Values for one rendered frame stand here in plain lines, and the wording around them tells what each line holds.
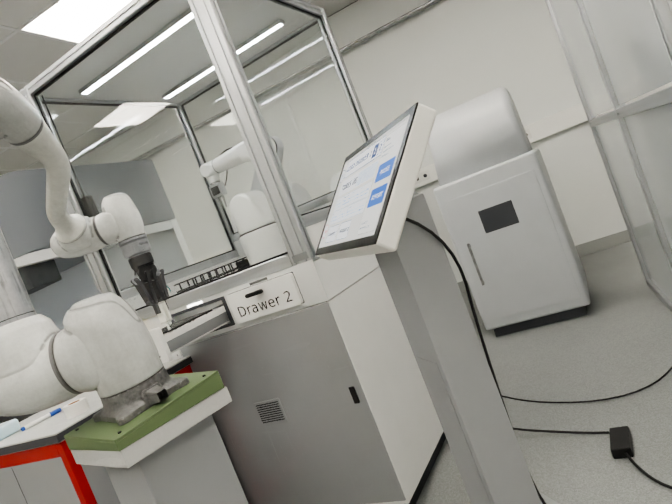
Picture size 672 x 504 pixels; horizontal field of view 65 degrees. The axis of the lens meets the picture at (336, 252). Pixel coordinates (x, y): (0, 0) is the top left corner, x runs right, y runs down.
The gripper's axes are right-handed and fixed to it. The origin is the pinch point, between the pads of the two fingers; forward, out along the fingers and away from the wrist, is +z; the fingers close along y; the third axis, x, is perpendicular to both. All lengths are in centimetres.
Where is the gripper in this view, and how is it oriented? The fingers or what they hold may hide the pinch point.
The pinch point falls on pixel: (162, 312)
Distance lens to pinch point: 184.0
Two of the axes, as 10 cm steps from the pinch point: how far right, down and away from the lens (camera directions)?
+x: -8.3, 3.0, 4.7
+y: 4.2, -2.2, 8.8
